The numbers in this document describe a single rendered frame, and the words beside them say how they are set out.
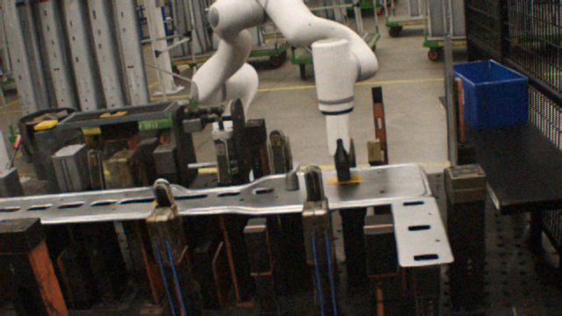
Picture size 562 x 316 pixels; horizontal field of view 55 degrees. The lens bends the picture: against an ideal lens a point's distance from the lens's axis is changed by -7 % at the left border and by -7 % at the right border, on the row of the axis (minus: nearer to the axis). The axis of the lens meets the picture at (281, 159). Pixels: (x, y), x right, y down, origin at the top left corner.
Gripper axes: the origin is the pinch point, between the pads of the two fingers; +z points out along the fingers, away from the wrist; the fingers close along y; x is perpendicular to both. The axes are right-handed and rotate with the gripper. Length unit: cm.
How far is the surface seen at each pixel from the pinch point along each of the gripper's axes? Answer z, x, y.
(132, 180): 2, -60, -12
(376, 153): 0.1, 8.4, -10.8
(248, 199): 3.5, -23.1, 4.8
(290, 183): 1.4, -13.1, 1.6
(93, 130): 79, -254, -374
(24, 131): 37, -239, -232
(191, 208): 3.6, -36.9, 7.6
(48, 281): 17, -76, 17
